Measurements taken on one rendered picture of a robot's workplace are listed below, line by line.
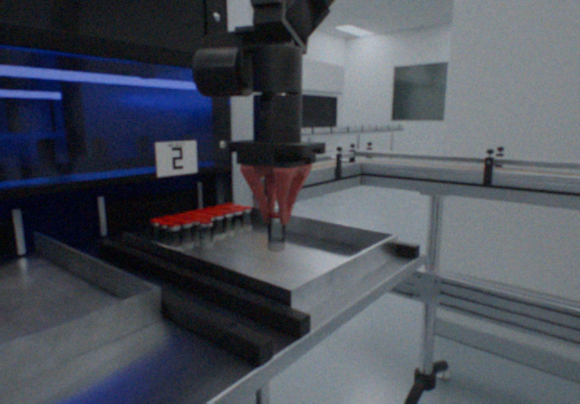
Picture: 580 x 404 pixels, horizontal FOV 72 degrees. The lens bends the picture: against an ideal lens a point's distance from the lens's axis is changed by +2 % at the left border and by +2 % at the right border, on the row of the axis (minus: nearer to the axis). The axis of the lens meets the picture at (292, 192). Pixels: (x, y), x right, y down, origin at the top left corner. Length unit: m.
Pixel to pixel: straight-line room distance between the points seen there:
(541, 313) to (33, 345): 1.33
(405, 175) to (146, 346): 1.17
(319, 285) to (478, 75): 1.65
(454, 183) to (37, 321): 1.19
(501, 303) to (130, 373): 1.25
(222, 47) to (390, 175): 1.06
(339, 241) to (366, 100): 9.00
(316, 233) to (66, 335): 0.43
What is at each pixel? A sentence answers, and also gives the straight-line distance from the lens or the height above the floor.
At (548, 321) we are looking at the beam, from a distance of 1.49.
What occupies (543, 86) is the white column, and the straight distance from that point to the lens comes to 1.95.
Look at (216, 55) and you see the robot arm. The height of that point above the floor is 1.16.
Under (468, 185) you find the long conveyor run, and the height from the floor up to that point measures 0.88.
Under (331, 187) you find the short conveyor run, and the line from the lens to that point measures 1.34.
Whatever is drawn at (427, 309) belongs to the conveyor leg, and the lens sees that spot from 1.59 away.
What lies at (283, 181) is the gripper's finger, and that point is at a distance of 0.44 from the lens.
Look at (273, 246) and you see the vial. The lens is 0.49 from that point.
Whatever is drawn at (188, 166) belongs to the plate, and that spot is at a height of 1.00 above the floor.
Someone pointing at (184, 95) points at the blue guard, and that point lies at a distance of 0.76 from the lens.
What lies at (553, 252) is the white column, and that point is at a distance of 2.02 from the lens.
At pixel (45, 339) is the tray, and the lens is 0.41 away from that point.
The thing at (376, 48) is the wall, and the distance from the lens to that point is 9.66.
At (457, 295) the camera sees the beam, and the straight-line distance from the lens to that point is 1.52.
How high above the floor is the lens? 1.09
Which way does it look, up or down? 11 degrees down
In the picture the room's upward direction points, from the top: straight up
